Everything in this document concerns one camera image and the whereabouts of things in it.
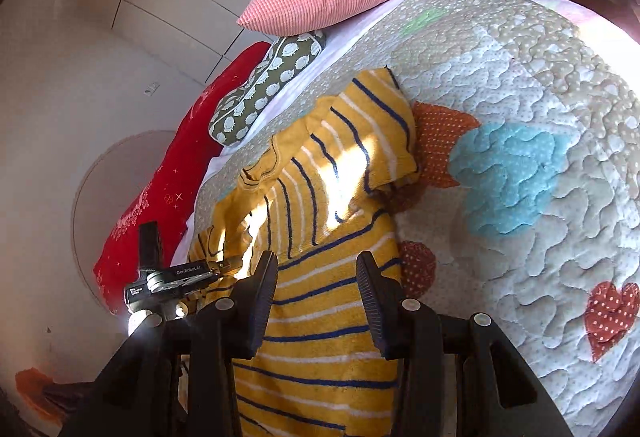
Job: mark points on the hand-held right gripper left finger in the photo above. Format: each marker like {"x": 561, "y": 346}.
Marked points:
{"x": 261, "y": 302}

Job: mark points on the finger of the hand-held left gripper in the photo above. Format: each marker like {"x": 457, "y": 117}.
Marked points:
{"x": 227, "y": 263}

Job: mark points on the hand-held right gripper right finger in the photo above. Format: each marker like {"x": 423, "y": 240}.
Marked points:
{"x": 372, "y": 302}

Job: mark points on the yellow striped shirt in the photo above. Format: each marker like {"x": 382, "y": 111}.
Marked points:
{"x": 320, "y": 217}

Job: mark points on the red long pillow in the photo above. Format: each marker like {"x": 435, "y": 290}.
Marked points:
{"x": 155, "y": 197}

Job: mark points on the round white floor mat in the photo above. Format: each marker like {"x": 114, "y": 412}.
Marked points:
{"x": 105, "y": 187}

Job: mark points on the orange cloth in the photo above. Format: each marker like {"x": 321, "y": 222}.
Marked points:
{"x": 37, "y": 392}

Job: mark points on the green patterned pillow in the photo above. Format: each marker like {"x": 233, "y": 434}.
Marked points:
{"x": 260, "y": 87}

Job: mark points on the patchwork heart quilt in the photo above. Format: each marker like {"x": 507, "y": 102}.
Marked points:
{"x": 525, "y": 177}

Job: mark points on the white bed sheet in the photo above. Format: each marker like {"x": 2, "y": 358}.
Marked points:
{"x": 350, "y": 29}

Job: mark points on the small wall fixture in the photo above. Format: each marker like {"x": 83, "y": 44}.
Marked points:
{"x": 152, "y": 89}

